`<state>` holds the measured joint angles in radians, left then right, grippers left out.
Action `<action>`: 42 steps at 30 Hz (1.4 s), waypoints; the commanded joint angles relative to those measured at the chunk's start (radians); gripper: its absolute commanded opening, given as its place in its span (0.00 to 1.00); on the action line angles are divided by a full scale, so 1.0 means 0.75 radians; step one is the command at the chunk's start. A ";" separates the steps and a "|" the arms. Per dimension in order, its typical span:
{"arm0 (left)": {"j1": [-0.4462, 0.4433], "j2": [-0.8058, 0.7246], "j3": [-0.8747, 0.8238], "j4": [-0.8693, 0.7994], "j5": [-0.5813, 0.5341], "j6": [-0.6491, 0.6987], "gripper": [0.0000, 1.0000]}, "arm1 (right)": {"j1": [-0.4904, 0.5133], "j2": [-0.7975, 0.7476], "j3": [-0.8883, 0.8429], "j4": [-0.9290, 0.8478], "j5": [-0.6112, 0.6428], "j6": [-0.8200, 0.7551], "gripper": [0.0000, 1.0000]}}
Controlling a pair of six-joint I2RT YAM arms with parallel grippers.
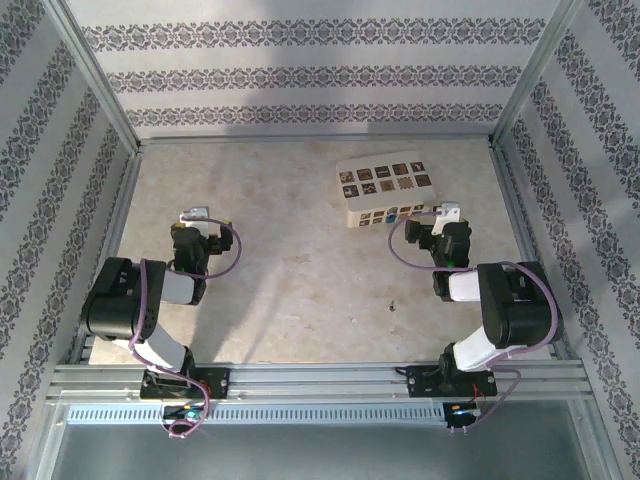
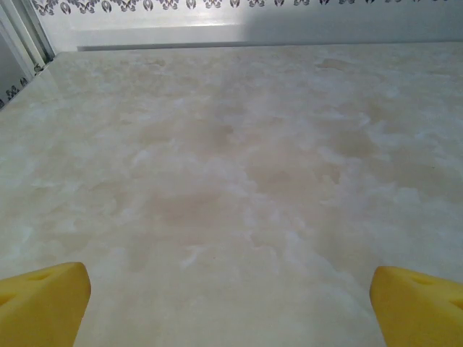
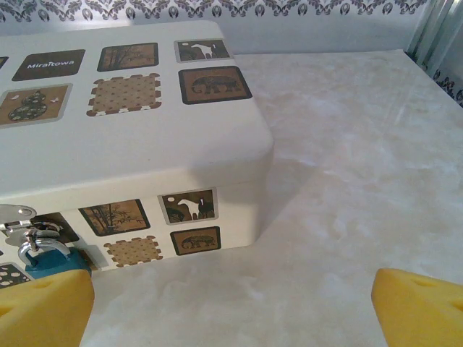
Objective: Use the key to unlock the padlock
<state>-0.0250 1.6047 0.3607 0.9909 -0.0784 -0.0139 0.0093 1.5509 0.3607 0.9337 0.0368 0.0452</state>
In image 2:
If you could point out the aluminium frame cross rail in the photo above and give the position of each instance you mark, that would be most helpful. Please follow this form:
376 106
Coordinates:
162 36

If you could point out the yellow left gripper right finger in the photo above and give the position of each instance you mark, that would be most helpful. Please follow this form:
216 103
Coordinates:
419 311

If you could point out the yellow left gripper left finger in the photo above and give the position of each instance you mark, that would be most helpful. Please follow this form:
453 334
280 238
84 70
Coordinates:
40 307

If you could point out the aluminium frame corner post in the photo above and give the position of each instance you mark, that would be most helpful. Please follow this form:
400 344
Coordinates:
36 30

